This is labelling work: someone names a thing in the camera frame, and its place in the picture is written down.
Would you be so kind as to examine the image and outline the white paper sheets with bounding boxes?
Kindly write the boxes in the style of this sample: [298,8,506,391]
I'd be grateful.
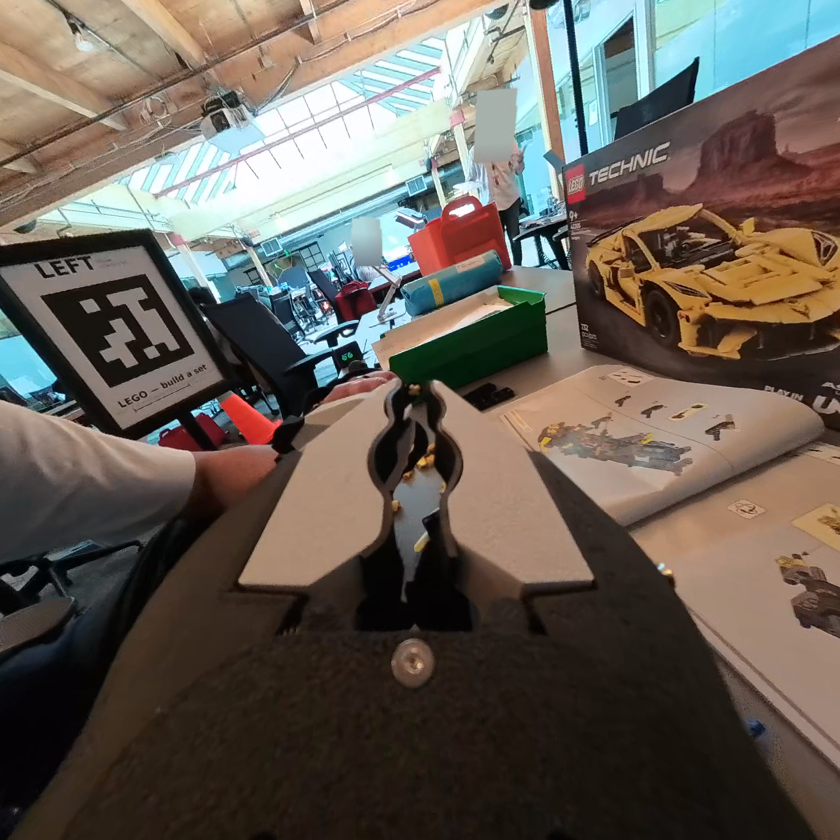
[381,298,519,358]

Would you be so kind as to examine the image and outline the blue rolled mat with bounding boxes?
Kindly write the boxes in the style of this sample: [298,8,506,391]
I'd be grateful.
[400,249,505,318]

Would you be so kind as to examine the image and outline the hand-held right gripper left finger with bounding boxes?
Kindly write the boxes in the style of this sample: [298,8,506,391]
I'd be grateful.
[238,379,404,590]

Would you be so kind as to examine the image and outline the person's left hand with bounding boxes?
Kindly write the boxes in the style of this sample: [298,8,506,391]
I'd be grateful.
[322,371,399,405]

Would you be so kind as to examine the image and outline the yellow car lego box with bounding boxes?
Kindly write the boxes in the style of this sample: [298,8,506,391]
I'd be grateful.
[562,36,840,431]

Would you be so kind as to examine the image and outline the black mesh chair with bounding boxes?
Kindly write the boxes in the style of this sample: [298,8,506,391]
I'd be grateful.
[613,58,701,142]

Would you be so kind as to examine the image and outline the person's left forearm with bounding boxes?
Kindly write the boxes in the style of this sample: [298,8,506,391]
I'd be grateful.
[0,400,280,567]

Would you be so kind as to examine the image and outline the open lego instruction booklet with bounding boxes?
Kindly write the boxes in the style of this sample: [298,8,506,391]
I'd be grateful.
[499,364,840,772]

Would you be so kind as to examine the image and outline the ceiling projector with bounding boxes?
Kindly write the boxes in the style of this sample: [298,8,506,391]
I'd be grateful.
[199,91,255,140]

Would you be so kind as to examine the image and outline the red container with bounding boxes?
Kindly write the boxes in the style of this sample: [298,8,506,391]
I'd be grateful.
[157,412,227,452]

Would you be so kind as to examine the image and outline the red bag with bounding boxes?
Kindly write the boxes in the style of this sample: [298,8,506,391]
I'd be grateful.
[335,281,377,322]

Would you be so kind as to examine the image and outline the orange plastic basket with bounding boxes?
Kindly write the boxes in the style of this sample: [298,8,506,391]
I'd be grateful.
[408,198,513,278]

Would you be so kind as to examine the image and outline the green plastic tray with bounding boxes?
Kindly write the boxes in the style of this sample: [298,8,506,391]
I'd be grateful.
[388,285,549,390]

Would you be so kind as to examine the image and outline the black framed marker sign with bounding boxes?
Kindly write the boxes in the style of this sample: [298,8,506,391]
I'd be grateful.
[0,230,232,442]

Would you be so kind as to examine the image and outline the black office chair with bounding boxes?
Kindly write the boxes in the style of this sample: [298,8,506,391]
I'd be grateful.
[200,292,336,417]

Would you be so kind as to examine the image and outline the black lamp pole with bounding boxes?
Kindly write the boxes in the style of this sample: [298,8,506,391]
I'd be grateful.
[563,0,589,165]

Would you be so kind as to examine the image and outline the orange traffic cone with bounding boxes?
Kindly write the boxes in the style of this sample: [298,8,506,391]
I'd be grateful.
[220,392,284,447]

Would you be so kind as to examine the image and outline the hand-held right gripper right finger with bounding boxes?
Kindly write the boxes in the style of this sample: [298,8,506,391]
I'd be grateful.
[427,381,596,597]

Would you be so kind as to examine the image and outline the loose yellow lego pieces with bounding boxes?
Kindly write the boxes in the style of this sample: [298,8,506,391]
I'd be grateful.
[391,443,448,552]

